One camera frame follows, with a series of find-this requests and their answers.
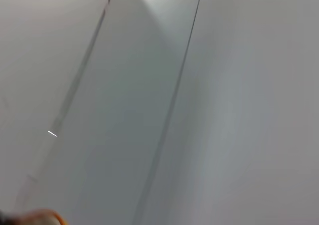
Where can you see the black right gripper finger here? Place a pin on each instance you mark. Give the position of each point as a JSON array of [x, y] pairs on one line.
[[4, 218]]

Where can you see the beige orange-trimmed bear food bag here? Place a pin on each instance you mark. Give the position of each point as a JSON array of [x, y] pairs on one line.
[[42, 216]]

